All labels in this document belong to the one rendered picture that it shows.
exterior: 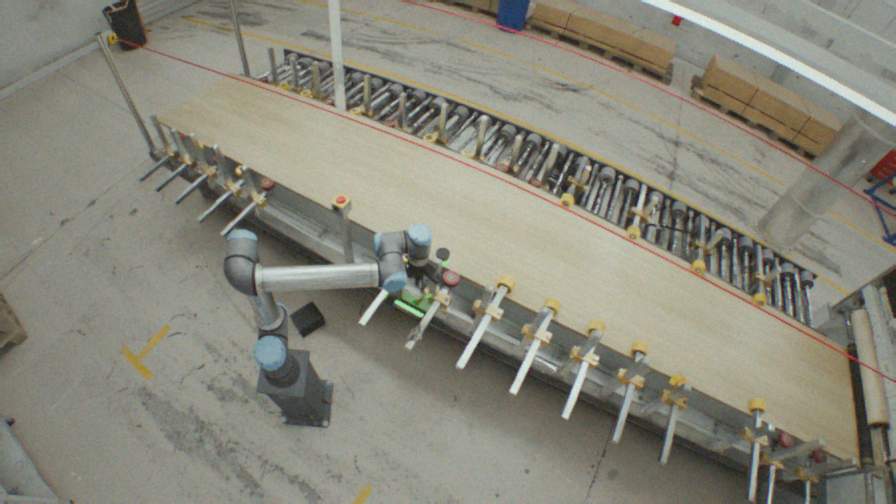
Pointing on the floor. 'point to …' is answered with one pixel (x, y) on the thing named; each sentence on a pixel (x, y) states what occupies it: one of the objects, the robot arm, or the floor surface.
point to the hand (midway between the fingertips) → (421, 286)
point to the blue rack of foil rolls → (879, 209)
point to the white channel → (802, 12)
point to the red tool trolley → (885, 169)
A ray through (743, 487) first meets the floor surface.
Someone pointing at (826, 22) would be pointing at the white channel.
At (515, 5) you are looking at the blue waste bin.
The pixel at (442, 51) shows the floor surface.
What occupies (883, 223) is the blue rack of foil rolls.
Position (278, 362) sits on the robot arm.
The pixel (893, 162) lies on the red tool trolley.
